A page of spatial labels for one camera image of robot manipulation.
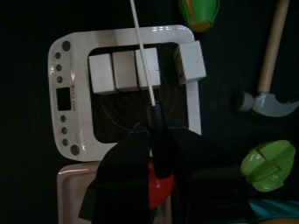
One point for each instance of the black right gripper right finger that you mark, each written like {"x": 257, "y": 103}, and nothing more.
{"x": 205, "y": 180}

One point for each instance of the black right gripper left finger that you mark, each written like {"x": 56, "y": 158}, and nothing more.
{"x": 124, "y": 180}

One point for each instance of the toy knife white blade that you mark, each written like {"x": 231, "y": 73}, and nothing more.
{"x": 160, "y": 140}

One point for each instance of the white sushi roll piece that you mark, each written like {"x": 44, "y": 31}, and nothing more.
{"x": 190, "y": 61}
{"x": 152, "y": 67}
{"x": 100, "y": 74}
{"x": 125, "y": 70}

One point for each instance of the red toy tomato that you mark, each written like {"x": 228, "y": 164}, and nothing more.
{"x": 158, "y": 186}

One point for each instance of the pink toy tray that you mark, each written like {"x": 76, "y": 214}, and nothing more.
{"x": 76, "y": 192}

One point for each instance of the light green toy vegetable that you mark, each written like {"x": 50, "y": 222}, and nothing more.
{"x": 268, "y": 166}

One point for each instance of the teal toy item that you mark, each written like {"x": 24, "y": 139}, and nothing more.
{"x": 276, "y": 208}

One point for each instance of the white kitchen scale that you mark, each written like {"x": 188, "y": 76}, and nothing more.
{"x": 77, "y": 87}

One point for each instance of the toy wooden hammer grey head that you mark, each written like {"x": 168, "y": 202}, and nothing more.
{"x": 268, "y": 73}

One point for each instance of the green toy corn cob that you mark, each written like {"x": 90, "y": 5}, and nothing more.
{"x": 198, "y": 11}

